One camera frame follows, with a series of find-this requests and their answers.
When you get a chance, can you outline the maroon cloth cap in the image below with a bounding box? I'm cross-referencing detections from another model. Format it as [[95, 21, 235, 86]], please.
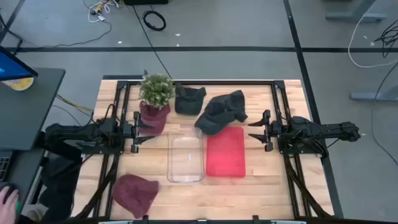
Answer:
[[139, 101, 171, 136], [111, 174, 161, 220]]

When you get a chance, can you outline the computer monitor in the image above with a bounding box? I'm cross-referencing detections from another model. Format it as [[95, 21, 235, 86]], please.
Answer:
[[0, 45, 39, 82]]

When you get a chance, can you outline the yellow round container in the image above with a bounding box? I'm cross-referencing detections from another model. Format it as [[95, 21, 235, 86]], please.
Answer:
[[1, 77, 34, 91]]

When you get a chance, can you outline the black computer mouse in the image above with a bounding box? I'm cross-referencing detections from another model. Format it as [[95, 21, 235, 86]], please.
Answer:
[[0, 182, 19, 203]]

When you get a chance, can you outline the curved black floor cable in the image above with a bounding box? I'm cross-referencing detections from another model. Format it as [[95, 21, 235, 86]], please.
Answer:
[[371, 61, 398, 166]]

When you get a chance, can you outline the thin black floor cable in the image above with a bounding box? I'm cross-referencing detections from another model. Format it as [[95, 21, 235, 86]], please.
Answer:
[[0, 14, 113, 49]]

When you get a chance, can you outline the black office desk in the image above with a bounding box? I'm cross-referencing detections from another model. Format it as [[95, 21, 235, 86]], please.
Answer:
[[0, 67, 67, 218]]

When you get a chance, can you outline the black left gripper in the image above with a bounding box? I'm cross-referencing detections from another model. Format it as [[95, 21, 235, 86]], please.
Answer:
[[122, 111, 157, 154]]

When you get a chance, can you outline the white cable bundle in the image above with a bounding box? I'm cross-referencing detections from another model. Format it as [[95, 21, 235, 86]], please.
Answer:
[[83, 0, 121, 24]]

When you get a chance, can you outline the black floor box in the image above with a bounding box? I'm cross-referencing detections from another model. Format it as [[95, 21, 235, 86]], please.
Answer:
[[123, 0, 170, 6]]

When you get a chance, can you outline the red plastic bin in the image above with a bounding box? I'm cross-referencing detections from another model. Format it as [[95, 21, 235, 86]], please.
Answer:
[[205, 126, 246, 179]]

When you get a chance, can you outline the yellow cable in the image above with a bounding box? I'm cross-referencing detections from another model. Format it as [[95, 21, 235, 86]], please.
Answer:
[[55, 94, 94, 113]]

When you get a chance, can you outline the artificial potted green plant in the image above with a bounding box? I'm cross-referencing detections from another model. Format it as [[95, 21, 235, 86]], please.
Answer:
[[139, 73, 175, 110]]

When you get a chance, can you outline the tangled black cable bundle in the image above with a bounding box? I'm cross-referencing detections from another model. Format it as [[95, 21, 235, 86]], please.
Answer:
[[374, 19, 398, 58]]

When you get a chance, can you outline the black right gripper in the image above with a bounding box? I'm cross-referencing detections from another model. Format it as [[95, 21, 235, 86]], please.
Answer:
[[247, 109, 282, 152]]

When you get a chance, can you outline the computer keyboard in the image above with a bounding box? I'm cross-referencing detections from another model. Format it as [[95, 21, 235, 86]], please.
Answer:
[[0, 151, 12, 183]]

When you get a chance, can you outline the person's hand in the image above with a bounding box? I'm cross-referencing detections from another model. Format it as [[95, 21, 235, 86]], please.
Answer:
[[0, 185, 20, 224]]

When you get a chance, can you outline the long white floor cable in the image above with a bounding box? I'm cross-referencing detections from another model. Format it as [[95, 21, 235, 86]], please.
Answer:
[[347, 0, 398, 68]]

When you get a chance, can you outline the clear plastic bin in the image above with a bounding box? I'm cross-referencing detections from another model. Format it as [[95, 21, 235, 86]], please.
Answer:
[[166, 126, 205, 184]]

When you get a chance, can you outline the grey desk foot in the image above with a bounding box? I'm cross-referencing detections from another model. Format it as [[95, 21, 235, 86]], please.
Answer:
[[325, 0, 388, 23], [349, 85, 398, 102]]

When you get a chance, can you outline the black aluminium table frame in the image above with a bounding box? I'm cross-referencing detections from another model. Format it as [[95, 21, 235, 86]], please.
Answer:
[[71, 79, 335, 220]]

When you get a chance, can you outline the coiled black cable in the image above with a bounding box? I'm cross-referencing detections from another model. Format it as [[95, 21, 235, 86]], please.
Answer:
[[142, 10, 167, 32]]

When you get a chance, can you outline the dark grey cloth visor hat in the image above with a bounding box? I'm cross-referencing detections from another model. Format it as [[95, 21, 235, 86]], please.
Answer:
[[194, 108, 239, 136], [174, 83, 207, 116], [203, 90, 249, 124]]

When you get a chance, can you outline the black bag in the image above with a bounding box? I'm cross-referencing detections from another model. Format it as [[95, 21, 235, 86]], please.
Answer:
[[39, 154, 83, 218]]

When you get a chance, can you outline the long black floor cable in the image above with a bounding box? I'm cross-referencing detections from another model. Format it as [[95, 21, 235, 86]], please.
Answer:
[[131, 3, 172, 79]]

